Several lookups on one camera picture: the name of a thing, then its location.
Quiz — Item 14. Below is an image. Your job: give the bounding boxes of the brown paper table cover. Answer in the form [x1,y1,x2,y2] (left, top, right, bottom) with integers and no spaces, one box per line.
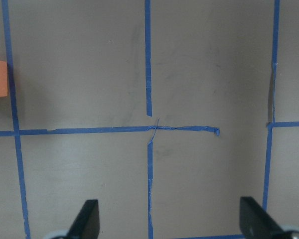
[0,0,299,239]

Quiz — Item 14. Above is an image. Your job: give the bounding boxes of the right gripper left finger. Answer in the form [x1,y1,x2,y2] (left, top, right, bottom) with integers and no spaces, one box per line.
[66,199,100,239]

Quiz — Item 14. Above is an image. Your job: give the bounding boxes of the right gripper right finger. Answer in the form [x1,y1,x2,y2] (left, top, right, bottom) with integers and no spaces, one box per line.
[239,197,299,239]

